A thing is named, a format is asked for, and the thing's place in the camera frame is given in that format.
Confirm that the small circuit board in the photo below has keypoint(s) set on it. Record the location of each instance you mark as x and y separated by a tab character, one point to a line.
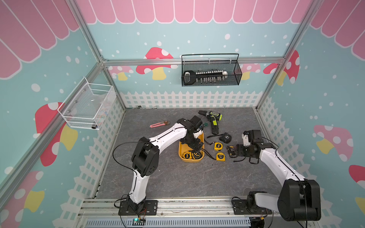
138	222

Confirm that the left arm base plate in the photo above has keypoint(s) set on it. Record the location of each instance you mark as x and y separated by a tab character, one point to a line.
146	207

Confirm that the black green cordless drill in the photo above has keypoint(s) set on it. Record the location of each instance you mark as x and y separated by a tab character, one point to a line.
213	118

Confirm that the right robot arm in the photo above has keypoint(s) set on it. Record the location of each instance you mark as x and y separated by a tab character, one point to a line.
299	198

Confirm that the socket bit holder set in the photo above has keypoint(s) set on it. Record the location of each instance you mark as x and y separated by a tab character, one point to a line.
190	77

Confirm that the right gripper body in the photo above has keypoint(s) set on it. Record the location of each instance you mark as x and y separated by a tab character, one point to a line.
245	151

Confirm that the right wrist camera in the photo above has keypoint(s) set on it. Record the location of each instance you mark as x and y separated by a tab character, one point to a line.
245	138

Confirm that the pink utility knife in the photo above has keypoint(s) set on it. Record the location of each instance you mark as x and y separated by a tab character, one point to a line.
163	123

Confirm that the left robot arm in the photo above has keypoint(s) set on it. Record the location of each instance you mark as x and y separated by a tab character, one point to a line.
145	158

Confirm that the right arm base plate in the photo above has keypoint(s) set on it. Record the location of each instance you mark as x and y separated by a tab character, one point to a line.
240	207

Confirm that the black wire wall basket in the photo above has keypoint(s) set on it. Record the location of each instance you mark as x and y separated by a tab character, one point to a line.
210	70

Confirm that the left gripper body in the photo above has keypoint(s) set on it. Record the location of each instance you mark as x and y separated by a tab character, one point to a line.
192	142

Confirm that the yellow storage tray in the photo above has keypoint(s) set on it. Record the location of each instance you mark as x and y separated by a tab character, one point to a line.
184	148

